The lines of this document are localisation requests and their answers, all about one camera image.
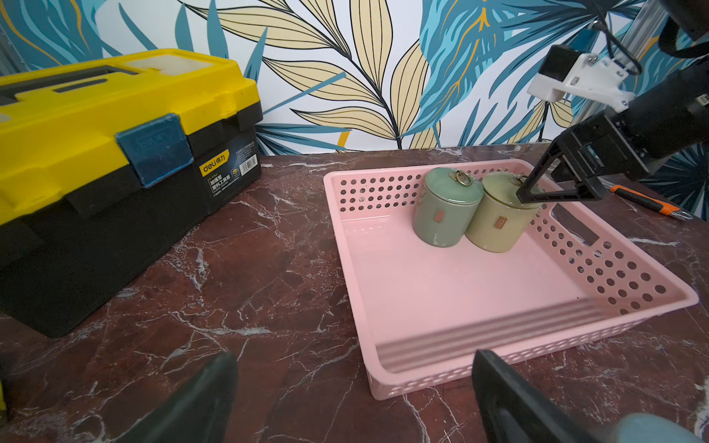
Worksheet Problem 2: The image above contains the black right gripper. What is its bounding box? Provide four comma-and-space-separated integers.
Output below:
516, 110, 662, 203

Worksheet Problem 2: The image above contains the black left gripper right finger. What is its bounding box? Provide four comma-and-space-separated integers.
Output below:
472, 350, 596, 442

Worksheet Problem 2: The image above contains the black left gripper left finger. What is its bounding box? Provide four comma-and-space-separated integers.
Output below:
117, 353, 238, 442

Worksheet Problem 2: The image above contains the yellow-green tea canister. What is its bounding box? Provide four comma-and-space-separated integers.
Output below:
465, 172, 542, 253

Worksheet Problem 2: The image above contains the pink perforated plastic basket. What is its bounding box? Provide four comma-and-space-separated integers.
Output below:
323, 165, 699, 400

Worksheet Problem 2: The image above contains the dark green tea canister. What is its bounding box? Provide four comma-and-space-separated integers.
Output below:
413, 167, 484, 247

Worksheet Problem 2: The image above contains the blue tea canister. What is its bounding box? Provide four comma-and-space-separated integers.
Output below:
590, 413, 703, 443

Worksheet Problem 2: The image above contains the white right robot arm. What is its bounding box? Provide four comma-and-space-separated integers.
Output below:
516, 1, 708, 203

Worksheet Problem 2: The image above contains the yellow black toolbox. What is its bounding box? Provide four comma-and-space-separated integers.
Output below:
1, 49, 262, 338

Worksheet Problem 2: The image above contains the orange handled adjustable wrench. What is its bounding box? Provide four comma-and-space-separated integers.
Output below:
600, 178, 694, 221

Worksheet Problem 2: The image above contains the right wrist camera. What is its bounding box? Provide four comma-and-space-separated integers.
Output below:
527, 44, 636, 113

